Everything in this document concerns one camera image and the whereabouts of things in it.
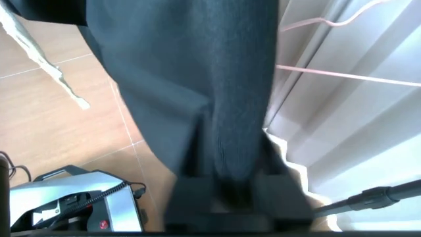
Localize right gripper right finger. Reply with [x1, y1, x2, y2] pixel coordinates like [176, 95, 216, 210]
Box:
[253, 131, 315, 232]

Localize beige curtain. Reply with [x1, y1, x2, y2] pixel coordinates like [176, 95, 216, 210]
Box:
[262, 0, 421, 231]

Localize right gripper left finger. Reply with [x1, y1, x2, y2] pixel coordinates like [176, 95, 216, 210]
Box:
[164, 110, 218, 232]

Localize black shorts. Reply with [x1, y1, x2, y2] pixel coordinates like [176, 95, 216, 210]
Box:
[0, 0, 280, 185]

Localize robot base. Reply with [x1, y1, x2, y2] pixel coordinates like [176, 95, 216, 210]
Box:
[0, 151, 149, 233]

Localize pink clothes hanger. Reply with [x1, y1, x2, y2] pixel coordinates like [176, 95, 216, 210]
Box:
[275, 0, 421, 88]

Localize black clothes rack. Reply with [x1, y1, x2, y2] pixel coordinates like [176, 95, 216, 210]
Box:
[312, 179, 421, 219]

